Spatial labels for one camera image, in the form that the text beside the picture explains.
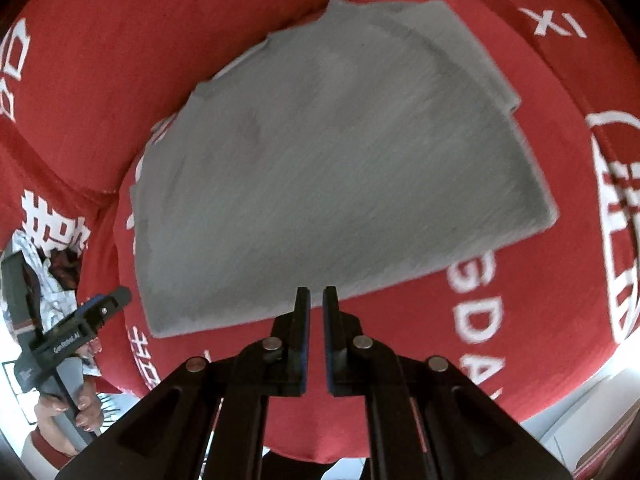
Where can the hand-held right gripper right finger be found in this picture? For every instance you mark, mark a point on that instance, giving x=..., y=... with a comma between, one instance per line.
x=328, y=345

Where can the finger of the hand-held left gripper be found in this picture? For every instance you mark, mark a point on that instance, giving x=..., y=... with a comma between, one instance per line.
x=91, y=304
x=114, y=302

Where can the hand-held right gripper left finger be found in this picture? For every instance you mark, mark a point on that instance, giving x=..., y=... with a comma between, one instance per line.
x=303, y=345

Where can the grey sweater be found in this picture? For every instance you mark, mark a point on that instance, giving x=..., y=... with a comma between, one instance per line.
x=345, y=170

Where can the person's left forearm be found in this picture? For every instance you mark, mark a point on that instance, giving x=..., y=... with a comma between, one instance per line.
x=46, y=452

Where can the person's left hand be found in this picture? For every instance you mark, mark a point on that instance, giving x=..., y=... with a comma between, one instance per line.
x=85, y=404

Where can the white patterned cloth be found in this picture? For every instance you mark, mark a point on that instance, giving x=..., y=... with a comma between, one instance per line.
x=31, y=247

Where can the red printed sofa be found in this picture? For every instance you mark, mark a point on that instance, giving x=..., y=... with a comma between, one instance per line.
x=450, y=390

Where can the white furniture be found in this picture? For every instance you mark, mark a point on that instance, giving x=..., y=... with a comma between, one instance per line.
x=595, y=410

